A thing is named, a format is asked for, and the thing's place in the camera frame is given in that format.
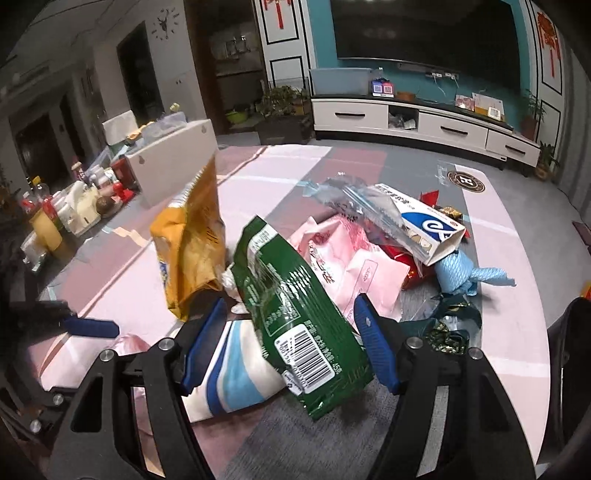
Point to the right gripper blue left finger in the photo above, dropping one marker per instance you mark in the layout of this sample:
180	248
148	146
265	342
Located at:
199	353

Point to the red chinese knot decoration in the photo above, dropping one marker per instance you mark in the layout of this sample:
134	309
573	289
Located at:
549	37

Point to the wall clock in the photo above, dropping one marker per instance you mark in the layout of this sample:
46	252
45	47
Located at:
165	24

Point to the white blue medicine box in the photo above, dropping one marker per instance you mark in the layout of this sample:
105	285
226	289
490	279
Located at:
429	234

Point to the green snack bag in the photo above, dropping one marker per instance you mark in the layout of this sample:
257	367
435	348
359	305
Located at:
303	335

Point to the yellow snack bag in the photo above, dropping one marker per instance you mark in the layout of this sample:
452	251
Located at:
189	238

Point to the small potted plant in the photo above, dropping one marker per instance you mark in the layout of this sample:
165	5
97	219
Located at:
547	162

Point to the white blue striped package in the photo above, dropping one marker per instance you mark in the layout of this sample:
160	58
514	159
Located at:
237	377

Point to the white storage box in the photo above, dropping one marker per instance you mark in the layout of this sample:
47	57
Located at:
162	168

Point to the potted green plant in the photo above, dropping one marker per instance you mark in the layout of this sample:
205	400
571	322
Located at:
287	117

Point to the white tv cabinet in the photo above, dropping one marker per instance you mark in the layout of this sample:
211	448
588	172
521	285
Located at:
444	126

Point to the red gold snack wrapper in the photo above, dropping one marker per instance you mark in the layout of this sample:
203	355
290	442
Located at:
418	272

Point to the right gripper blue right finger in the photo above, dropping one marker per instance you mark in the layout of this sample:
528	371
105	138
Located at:
381	355

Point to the light blue quilted cloth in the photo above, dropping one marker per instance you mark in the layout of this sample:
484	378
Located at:
457	274

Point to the clear plastic container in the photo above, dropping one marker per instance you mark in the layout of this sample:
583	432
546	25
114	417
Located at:
163	127

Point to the white tissue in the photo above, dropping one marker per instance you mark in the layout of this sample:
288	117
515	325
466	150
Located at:
229	285

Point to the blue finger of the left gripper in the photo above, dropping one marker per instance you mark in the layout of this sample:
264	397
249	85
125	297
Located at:
91	328

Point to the clear blue plastic bag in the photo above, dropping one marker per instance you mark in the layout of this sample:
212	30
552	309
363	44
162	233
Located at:
355	198

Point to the pink plastic package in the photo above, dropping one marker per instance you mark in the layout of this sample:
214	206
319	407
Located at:
348	264

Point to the dark green candy wrapper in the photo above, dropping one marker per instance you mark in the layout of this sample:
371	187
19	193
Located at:
450	324

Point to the tall potted plant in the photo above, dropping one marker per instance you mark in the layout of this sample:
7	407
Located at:
532	114

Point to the yellow juice bottle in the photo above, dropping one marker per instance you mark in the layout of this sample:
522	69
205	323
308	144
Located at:
46	224

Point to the large black television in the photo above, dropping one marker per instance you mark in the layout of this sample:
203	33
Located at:
475	38

